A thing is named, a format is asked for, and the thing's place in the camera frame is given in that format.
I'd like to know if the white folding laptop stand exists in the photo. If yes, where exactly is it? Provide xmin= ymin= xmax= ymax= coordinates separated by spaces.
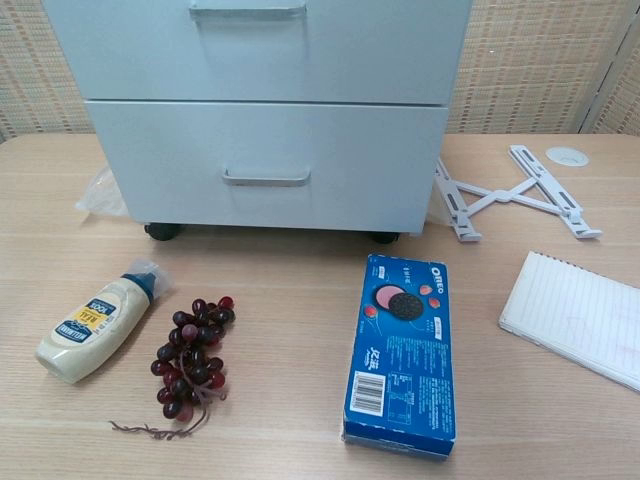
xmin=433 ymin=144 xmax=605 ymax=245

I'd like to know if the white lined spiral notepad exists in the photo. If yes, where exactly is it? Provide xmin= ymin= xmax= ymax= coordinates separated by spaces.
xmin=497 ymin=250 xmax=640 ymax=392

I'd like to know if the white drawer with low handle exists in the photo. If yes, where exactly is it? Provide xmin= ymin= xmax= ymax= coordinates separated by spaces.
xmin=83 ymin=98 xmax=450 ymax=236

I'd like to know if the round grey desk grommet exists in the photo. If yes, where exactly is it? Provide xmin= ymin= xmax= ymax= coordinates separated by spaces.
xmin=544 ymin=146 xmax=590 ymax=165

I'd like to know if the dark red grape bunch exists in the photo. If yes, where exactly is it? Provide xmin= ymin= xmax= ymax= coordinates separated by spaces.
xmin=108 ymin=295 xmax=237 ymax=441

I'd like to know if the white drawer with recessed handle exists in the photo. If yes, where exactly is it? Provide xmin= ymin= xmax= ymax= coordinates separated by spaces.
xmin=42 ymin=0 xmax=474 ymax=106

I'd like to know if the blue Oreo cookie box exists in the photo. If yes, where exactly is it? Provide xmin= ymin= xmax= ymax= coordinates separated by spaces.
xmin=341 ymin=252 xmax=458 ymax=457

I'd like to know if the mayonnaise squeeze bottle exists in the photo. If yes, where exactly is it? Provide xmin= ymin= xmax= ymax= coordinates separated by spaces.
xmin=33 ymin=257 xmax=174 ymax=386

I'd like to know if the woven beige partition screen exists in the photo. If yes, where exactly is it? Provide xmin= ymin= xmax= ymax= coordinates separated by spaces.
xmin=0 ymin=0 xmax=640 ymax=137

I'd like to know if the clear plastic bag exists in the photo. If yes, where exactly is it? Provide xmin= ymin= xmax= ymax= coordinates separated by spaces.
xmin=74 ymin=166 xmax=132 ymax=219

